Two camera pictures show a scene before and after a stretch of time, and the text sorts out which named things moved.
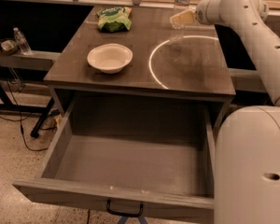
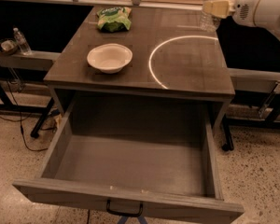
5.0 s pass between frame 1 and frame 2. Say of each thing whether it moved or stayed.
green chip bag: stayed
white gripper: moved
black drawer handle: stayed
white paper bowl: stayed
